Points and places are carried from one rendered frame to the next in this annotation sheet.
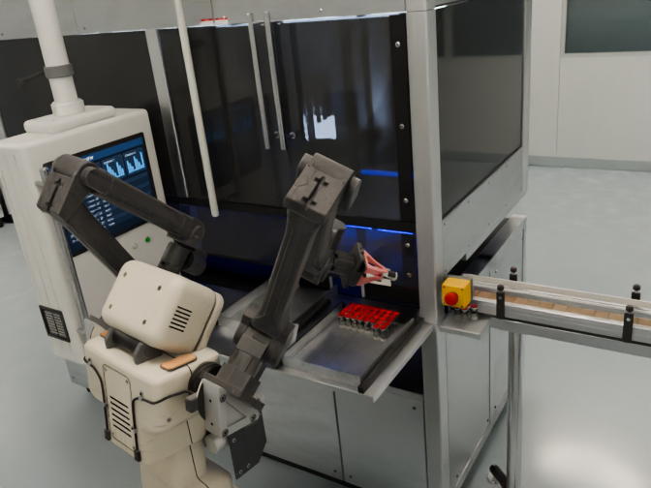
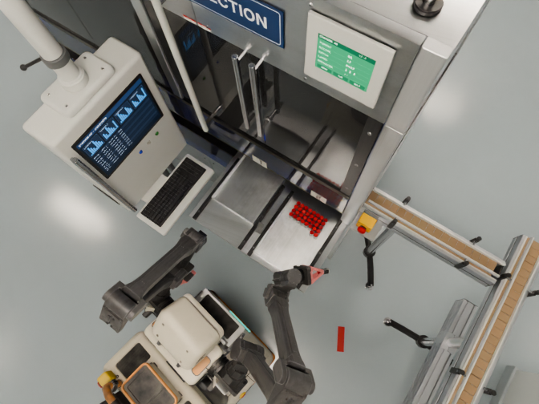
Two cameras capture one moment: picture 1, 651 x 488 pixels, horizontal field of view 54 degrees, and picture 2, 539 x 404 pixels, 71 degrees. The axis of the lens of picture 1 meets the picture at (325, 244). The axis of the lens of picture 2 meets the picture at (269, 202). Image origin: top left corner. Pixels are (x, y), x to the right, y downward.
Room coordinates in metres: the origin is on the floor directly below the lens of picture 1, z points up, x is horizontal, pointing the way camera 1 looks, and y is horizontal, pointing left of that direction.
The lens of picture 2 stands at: (1.20, 0.01, 2.72)
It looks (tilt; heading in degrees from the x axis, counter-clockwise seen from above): 71 degrees down; 7
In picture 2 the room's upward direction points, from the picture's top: 7 degrees counter-clockwise
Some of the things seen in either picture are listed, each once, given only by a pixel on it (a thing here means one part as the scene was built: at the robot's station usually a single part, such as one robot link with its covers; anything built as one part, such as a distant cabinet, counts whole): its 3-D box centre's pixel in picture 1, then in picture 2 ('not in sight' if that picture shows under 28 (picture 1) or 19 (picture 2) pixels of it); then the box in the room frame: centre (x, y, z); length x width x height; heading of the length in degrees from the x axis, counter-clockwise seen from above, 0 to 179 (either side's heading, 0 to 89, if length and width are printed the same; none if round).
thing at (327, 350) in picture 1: (350, 341); (294, 238); (1.65, -0.04, 0.90); 0.34 x 0.26 x 0.04; 146
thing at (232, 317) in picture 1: (279, 304); (251, 184); (1.93, 0.18, 0.90); 0.34 x 0.26 x 0.04; 146
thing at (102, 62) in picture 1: (115, 115); (109, 22); (2.43, 0.73, 1.51); 0.49 x 0.01 x 0.59; 56
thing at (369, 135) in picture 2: (403, 162); (351, 176); (1.76, -0.25, 1.40); 0.04 x 0.01 x 0.80; 56
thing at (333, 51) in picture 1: (344, 122); (311, 136); (1.88, -0.09, 1.51); 0.43 x 0.01 x 0.59; 56
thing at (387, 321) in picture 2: not in sight; (420, 341); (1.16, -0.87, 0.07); 0.50 x 0.08 x 0.14; 56
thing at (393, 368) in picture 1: (311, 330); (271, 214); (1.78, 0.07, 0.87); 0.70 x 0.48 x 0.02; 56
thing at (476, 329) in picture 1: (467, 321); (368, 223); (1.73, -0.41, 0.87); 0.14 x 0.13 x 0.02; 146
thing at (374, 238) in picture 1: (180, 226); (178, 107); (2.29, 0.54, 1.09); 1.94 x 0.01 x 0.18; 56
